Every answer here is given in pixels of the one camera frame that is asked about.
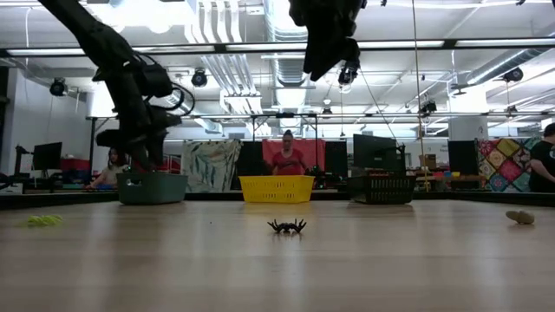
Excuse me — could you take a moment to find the person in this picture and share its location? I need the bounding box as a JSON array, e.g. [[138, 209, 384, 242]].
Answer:
[[527, 121, 555, 194], [85, 146, 131, 192], [270, 128, 310, 177]]

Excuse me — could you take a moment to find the black monitor on stand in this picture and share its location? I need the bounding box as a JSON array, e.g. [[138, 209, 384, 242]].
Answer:
[[352, 133, 408, 177]]

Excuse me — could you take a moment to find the leaf-print backdrop cloth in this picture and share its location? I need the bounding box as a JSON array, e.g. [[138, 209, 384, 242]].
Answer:
[[180, 139, 243, 194]]

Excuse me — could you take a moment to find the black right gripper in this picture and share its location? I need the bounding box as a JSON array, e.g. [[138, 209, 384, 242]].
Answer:
[[288, 0, 368, 82]]

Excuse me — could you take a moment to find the black bar with light strips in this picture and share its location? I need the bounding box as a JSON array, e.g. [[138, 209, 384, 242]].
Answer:
[[0, 37, 555, 57]]

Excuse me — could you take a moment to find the green plastic basket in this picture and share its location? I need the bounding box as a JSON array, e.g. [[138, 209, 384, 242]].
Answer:
[[115, 172, 189, 206]]

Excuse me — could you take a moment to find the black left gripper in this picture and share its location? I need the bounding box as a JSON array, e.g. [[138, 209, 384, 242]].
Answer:
[[93, 60, 181, 173]]

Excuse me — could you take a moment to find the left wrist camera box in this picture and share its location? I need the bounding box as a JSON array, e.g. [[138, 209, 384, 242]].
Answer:
[[137, 62, 174, 99]]

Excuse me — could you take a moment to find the small off-white toy skull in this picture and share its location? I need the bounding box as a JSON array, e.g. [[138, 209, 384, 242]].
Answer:
[[505, 210, 536, 226]]

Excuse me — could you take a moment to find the black left camera cable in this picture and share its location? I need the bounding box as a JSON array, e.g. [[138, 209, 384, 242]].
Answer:
[[134, 51, 197, 119]]

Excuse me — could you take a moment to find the red backdrop cloth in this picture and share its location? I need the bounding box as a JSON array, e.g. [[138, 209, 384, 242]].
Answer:
[[261, 138, 327, 177]]

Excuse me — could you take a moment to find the silver air duct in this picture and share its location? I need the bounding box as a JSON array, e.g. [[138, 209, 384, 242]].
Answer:
[[263, 0, 325, 88]]

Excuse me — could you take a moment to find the black plastic basket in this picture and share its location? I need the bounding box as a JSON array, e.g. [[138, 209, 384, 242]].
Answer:
[[345, 174, 418, 205]]

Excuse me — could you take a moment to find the small black monitor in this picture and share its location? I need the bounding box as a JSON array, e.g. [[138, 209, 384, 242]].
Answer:
[[31, 141, 63, 172]]

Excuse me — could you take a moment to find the colourful patchwork quilt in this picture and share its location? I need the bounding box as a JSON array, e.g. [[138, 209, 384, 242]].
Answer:
[[475, 136, 541, 194]]

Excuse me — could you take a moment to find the yellow plastic basket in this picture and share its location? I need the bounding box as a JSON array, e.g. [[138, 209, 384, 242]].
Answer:
[[238, 174, 316, 205]]

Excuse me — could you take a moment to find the black backdrop panel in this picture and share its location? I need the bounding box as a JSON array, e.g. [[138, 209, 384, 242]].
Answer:
[[237, 140, 264, 177], [324, 140, 349, 187], [447, 140, 480, 177]]

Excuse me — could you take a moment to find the hanging yellow cord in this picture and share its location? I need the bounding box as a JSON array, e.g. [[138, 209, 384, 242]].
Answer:
[[410, 0, 430, 192]]

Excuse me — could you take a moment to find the black plastic toy spider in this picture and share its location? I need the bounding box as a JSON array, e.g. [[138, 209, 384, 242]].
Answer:
[[266, 218, 308, 234]]

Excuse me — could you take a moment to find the black aluminium rig frame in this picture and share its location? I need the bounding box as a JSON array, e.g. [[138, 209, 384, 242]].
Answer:
[[0, 189, 555, 211]]

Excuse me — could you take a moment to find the cardboard box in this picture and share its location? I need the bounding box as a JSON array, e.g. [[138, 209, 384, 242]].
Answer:
[[418, 153, 439, 171]]

